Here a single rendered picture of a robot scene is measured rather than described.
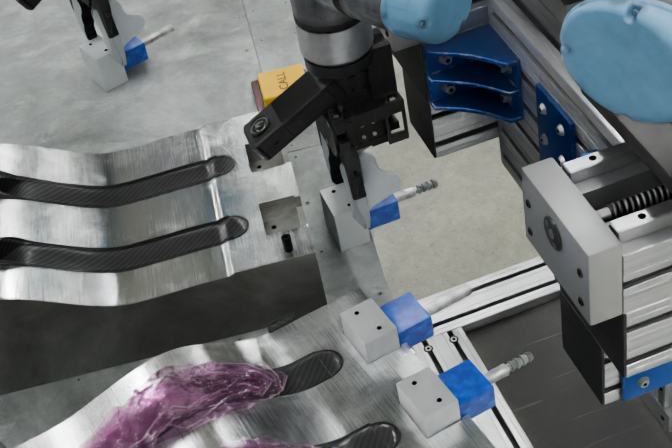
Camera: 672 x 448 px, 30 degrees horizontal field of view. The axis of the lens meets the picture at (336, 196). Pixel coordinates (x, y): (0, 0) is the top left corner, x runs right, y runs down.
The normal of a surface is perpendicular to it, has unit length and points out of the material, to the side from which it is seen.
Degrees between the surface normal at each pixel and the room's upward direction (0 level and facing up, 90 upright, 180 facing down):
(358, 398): 0
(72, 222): 27
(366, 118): 90
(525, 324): 0
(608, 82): 96
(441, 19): 90
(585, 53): 96
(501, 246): 0
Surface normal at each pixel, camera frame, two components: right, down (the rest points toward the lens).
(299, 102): -0.57, -0.51
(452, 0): 0.73, 0.36
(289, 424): 0.26, -0.85
